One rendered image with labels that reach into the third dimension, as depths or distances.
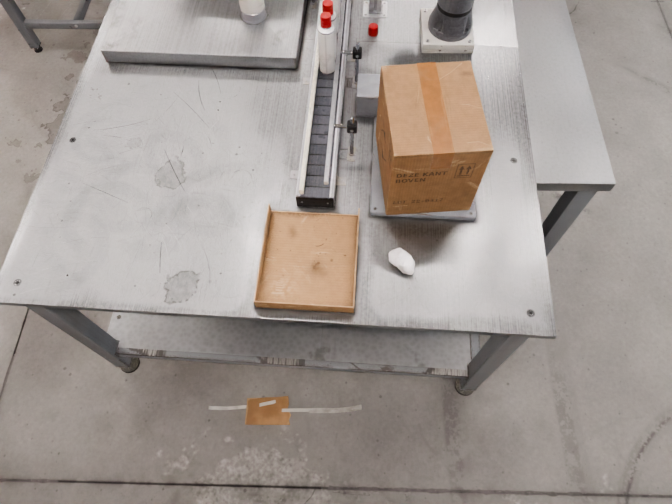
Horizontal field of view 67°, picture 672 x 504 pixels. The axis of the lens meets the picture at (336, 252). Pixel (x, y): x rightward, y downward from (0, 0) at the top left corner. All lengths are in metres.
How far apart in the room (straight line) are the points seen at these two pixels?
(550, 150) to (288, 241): 0.85
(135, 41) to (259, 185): 0.73
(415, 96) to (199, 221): 0.69
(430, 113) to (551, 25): 0.91
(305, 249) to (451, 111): 0.53
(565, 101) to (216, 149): 1.14
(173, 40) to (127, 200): 0.62
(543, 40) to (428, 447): 1.55
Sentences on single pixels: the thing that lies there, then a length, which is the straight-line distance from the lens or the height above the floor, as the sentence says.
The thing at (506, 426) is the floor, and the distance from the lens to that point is 2.21.
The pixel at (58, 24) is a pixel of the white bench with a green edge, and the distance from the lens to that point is 3.45.
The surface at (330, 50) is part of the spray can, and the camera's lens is 1.70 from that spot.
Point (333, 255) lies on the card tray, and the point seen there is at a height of 0.83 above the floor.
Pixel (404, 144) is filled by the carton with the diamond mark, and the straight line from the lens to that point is 1.27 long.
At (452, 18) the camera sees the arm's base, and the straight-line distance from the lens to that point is 1.89.
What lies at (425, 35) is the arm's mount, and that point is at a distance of 1.94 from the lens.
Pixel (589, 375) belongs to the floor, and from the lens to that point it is 2.38.
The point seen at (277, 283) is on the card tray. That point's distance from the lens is 1.39.
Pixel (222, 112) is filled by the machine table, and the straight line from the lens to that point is 1.77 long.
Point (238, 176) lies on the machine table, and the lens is 1.59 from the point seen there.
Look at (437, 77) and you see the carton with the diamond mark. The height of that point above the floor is 1.12.
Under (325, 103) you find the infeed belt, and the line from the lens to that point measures 1.68.
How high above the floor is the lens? 2.10
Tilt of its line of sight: 63 degrees down
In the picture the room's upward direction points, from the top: 2 degrees counter-clockwise
